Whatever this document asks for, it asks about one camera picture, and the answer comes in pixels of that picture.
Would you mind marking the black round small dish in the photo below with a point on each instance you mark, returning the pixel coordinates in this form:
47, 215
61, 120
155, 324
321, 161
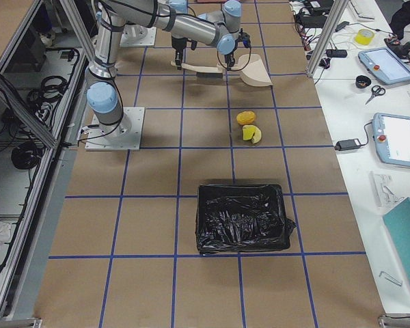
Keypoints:
362, 81

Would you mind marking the silver allen key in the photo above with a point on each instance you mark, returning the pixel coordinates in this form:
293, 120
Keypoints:
390, 278

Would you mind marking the black power adapter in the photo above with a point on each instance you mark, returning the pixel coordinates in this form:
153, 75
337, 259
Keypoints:
347, 144

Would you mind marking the yellow green sponge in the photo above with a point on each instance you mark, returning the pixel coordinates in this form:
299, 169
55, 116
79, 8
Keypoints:
249, 131

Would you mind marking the aluminium frame post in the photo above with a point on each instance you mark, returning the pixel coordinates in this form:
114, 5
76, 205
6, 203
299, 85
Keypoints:
330, 25

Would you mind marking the orange trash ball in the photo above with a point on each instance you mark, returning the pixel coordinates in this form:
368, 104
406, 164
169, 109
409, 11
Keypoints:
246, 118

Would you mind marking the yellow curved peel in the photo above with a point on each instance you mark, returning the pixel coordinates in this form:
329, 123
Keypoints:
257, 135

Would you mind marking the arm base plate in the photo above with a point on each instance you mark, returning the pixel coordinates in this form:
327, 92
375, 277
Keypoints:
126, 136
137, 36

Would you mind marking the blue teach pendant near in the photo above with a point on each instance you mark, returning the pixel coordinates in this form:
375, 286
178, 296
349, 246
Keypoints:
392, 138

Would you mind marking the beige plastic dustpan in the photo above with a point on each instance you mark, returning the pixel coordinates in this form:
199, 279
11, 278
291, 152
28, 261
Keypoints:
252, 70

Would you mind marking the black scissors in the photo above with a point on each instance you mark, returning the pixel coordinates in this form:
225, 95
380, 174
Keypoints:
376, 90

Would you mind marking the blue teach pendant far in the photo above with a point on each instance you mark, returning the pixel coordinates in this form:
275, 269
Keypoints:
387, 67

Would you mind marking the black lined bin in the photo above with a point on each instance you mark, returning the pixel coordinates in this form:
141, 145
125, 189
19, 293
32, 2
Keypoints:
241, 218

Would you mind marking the yellow tape roll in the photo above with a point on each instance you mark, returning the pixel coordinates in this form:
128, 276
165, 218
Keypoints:
364, 37

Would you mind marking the beige hand brush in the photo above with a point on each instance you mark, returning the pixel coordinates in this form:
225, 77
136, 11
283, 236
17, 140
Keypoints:
201, 71

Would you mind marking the blue teach pendant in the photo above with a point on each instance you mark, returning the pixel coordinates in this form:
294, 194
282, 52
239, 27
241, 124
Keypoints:
392, 138
387, 67

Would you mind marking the black power brick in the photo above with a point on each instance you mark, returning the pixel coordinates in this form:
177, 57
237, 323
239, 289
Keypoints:
312, 21

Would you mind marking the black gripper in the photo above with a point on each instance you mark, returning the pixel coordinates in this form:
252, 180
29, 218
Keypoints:
229, 55
179, 44

